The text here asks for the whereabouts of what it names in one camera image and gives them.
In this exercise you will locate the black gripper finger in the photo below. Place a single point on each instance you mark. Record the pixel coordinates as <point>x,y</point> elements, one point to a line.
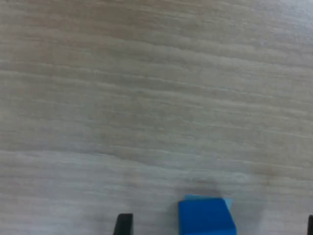
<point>123,225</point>
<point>311,226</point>

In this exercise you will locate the blue cube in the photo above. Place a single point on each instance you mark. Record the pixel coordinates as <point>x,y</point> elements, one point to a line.
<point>205,218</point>

